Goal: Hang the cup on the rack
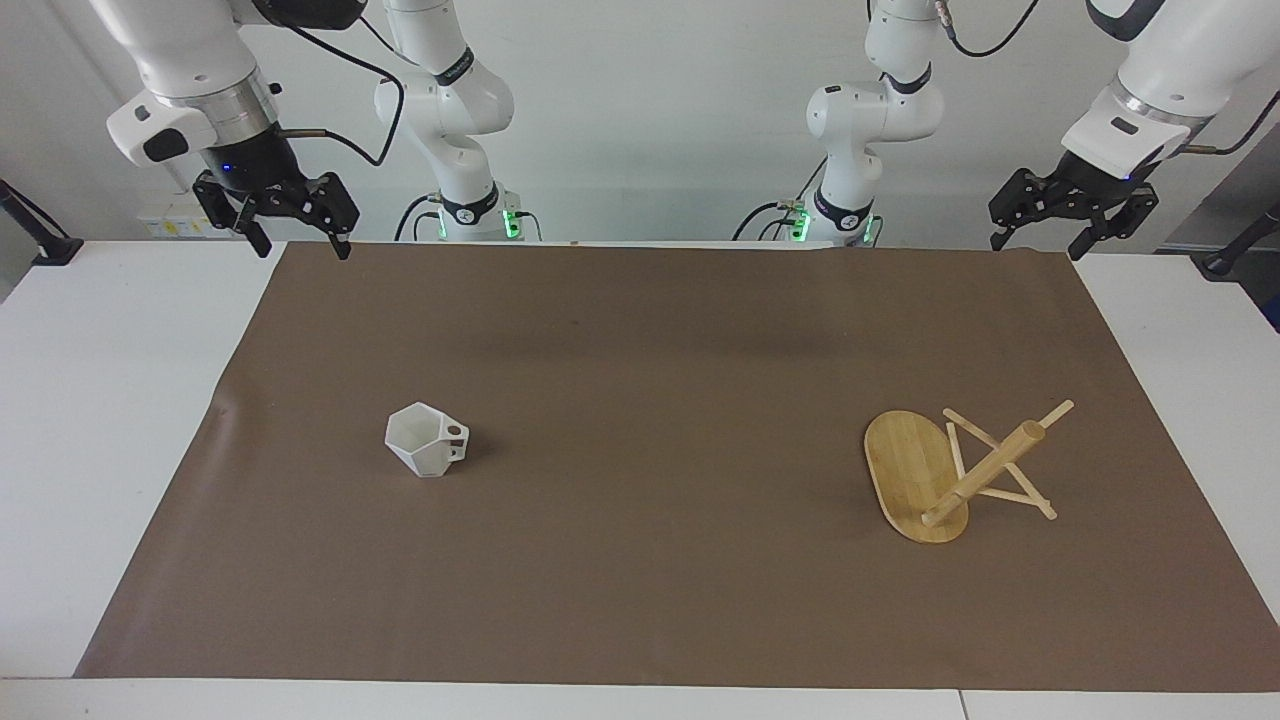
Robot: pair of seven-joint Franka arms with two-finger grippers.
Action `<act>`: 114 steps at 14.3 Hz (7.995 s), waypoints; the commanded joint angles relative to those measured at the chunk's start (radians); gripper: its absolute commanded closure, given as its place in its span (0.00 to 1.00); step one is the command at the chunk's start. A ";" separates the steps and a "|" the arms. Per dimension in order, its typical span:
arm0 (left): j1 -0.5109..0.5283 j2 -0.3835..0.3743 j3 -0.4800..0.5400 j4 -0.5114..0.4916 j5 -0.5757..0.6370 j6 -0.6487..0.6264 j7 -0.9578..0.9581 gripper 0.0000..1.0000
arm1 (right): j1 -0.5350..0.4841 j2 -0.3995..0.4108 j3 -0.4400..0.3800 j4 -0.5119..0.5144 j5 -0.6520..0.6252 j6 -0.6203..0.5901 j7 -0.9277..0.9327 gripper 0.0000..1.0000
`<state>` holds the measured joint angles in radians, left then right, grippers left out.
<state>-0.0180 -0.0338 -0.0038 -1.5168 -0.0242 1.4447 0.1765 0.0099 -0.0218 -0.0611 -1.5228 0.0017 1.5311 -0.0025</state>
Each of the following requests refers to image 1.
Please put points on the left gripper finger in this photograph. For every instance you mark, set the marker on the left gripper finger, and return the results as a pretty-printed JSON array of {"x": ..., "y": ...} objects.
[
  {"x": 1020, "y": 200},
  {"x": 1125, "y": 212}
]

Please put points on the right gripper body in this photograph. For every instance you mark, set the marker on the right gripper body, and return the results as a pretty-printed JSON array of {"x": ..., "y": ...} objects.
[{"x": 250, "y": 165}]

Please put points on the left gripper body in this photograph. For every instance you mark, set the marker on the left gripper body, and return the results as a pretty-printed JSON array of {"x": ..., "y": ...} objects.
[{"x": 1088, "y": 180}]

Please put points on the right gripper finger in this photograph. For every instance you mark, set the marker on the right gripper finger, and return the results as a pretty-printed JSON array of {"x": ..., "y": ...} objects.
[
  {"x": 235, "y": 208},
  {"x": 330, "y": 205}
]

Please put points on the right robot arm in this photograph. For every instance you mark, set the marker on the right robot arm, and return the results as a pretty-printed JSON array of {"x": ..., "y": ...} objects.
[{"x": 190, "y": 50}]

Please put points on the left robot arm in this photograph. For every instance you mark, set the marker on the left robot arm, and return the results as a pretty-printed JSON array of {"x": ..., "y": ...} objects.
[{"x": 1170, "y": 60}]

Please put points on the white faceted cup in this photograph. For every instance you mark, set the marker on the white faceted cup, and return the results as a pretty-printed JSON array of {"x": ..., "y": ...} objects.
[{"x": 425, "y": 440}]

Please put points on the wooden cup rack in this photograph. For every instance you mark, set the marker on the wooden cup rack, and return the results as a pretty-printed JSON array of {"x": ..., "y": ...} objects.
[{"x": 915, "y": 470}]

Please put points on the white power strip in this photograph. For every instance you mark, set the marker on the white power strip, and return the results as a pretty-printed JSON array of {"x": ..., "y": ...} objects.
[{"x": 170, "y": 222}]

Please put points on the black stand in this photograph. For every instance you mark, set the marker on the black stand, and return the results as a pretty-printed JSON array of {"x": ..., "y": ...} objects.
[
  {"x": 45, "y": 243},
  {"x": 1225, "y": 258}
]

